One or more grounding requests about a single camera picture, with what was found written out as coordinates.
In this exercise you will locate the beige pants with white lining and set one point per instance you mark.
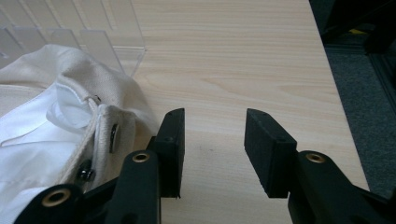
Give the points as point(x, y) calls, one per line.
point(56, 124)

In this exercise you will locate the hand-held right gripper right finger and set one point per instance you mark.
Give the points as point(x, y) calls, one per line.
point(269, 149)

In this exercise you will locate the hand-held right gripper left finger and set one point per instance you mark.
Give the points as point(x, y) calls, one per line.
point(171, 149)

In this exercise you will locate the clear acrylic divider rack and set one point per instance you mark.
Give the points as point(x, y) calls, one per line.
point(74, 28)

